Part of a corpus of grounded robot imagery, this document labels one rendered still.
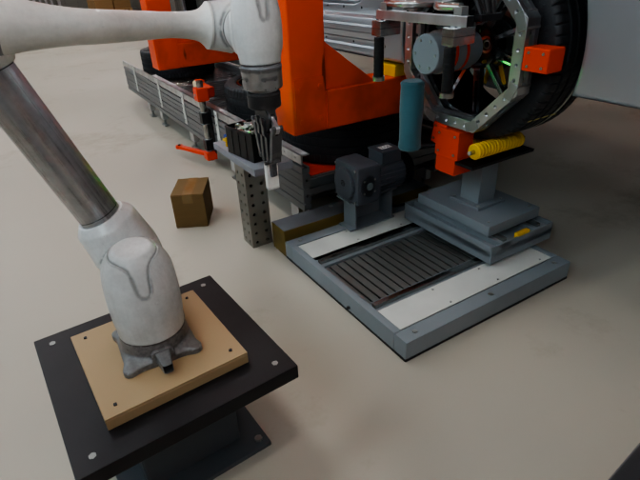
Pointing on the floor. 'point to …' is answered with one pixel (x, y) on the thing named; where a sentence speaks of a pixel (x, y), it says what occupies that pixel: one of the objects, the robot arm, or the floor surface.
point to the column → (253, 208)
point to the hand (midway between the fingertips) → (271, 174)
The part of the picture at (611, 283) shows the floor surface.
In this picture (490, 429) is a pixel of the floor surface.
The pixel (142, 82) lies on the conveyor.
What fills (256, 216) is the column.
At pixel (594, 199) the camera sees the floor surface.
